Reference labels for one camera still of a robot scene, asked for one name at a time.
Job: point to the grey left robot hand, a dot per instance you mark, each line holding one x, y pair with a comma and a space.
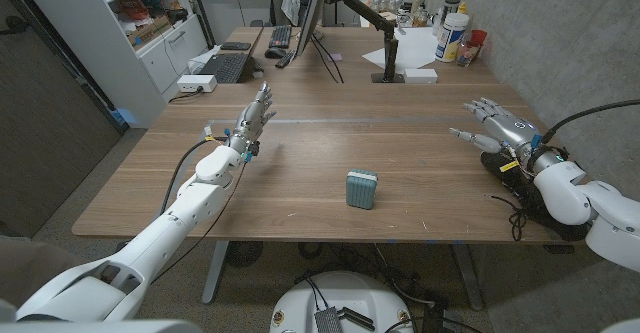
251, 120

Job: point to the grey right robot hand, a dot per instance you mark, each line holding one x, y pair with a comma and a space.
510, 129

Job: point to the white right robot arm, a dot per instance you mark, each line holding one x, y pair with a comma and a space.
570, 193

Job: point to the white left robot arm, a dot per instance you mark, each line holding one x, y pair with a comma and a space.
165, 230

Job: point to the white power box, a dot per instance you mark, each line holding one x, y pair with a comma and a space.
196, 83

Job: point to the flat white box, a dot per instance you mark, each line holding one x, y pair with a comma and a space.
420, 75

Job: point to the teal ribbed soap box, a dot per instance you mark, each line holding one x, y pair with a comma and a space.
361, 190

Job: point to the cardboard box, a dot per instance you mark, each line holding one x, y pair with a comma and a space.
148, 31

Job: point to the black white sneaker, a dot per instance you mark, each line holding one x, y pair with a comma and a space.
520, 185

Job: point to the black laptop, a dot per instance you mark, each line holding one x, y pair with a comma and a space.
225, 67

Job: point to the black remote control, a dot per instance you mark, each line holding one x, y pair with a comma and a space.
285, 59

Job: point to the black computer mouse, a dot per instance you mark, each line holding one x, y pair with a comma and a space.
275, 52

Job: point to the flat black device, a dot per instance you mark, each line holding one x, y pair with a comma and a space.
235, 46

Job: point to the white plastic bag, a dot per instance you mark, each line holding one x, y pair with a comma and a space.
201, 58

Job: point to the clear glass cup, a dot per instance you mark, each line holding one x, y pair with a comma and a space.
467, 54

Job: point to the black keyboard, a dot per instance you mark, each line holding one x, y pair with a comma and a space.
280, 36

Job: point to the red cup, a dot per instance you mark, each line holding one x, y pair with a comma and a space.
478, 37

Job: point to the pink sticky note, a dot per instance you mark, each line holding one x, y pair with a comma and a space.
334, 57

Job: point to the white shelf cabinet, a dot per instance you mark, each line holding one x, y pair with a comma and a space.
160, 63

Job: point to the white wipes canister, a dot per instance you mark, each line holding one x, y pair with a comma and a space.
451, 38

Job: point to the computer monitor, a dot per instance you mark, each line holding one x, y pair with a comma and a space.
312, 13

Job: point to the white paper sheet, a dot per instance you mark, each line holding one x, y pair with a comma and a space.
415, 48

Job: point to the blue plastic piece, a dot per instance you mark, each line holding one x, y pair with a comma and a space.
124, 117

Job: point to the yellow cap bottle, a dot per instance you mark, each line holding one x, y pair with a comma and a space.
462, 8

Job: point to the black silver thermos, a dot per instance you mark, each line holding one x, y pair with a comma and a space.
450, 7

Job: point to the grey table leg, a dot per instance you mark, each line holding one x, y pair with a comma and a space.
468, 275
215, 273

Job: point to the orange snack bag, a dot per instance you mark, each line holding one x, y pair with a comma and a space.
133, 9

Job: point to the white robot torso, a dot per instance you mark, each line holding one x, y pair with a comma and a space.
345, 298

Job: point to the brown fabric seat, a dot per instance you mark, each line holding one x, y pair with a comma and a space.
30, 268

